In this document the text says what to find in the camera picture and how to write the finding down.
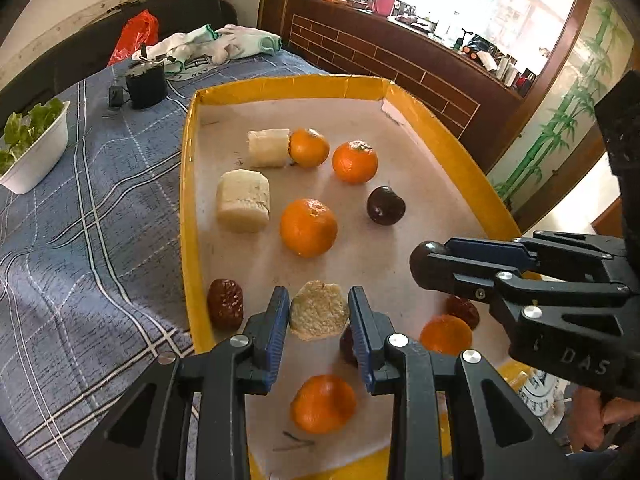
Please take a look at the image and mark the person's right hand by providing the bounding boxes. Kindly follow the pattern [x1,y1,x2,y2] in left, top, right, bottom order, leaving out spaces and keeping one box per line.
[570,387,640,453]

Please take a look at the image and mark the large peeled banana piece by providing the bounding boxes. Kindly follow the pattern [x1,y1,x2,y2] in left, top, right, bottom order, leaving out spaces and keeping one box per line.
[216,170,271,233]

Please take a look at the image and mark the red date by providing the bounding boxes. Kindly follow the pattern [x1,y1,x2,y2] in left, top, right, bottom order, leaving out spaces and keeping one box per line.
[445,294,481,331]
[207,278,245,331]

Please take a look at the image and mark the green lettuce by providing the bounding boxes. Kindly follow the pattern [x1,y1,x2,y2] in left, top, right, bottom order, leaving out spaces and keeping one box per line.
[0,99,66,176]

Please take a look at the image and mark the upper bread piece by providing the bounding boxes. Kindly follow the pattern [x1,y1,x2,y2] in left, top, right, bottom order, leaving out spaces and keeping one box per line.
[247,128,292,168]

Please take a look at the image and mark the black sofa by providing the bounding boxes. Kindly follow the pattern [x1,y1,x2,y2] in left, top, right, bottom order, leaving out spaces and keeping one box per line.
[0,0,238,111]

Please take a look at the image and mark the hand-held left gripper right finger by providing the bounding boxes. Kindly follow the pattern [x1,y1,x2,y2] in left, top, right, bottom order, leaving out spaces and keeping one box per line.
[347,286,578,480]

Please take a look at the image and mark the orange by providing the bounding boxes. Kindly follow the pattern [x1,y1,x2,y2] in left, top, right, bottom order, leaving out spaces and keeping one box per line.
[332,140,379,185]
[289,128,331,168]
[419,314,473,356]
[279,198,338,258]
[291,375,358,435]

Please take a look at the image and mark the brown wooden window ledge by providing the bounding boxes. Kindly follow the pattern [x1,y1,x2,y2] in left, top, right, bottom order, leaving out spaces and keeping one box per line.
[280,0,526,161]

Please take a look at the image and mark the red plastic bag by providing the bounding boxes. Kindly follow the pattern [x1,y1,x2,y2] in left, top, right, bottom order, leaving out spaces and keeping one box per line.
[107,10,160,67]

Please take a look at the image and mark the row of windowsill items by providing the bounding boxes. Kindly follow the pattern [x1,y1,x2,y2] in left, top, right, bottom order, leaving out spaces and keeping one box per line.
[300,0,538,98]

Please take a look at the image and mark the yellow-rimmed tray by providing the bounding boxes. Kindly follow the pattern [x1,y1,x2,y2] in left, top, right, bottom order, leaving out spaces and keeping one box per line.
[179,74,541,480]

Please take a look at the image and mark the white bowl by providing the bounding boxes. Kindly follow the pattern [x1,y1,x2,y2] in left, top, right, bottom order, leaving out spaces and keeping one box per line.
[0,100,71,195]

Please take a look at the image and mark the bamboo print glass panel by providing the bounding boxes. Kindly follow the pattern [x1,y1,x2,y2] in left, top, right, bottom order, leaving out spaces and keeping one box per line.
[492,2,621,216]

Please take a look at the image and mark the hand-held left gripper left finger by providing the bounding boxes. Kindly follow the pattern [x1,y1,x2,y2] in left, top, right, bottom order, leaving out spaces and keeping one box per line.
[59,286,291,480]

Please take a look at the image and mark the dark plum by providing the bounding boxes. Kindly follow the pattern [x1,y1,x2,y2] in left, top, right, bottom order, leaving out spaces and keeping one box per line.
[366,186,407,226]
[409,241,451,273]

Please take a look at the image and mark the black box device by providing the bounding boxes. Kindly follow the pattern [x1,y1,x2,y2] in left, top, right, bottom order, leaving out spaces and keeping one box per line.
[125,45,167,110]

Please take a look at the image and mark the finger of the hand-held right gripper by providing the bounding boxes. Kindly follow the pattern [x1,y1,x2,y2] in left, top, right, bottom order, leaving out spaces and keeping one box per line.
[445,231,628,286]
[410,255,631,331]

